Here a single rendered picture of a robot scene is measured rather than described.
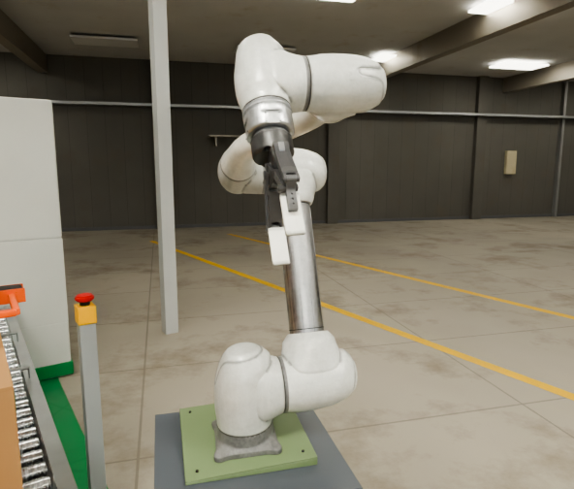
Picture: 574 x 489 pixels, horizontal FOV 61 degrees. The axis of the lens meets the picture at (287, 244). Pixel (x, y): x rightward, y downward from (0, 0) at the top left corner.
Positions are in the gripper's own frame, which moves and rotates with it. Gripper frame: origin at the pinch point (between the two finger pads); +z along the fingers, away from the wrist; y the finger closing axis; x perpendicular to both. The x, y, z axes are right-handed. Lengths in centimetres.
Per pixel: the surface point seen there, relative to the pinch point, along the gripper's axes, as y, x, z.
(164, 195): -322, -31, -176
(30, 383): -162, -86, -5
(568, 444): -190, 184, 59
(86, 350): -128, -56, -11
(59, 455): -111, -61, 26
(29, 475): -115, -71, 31
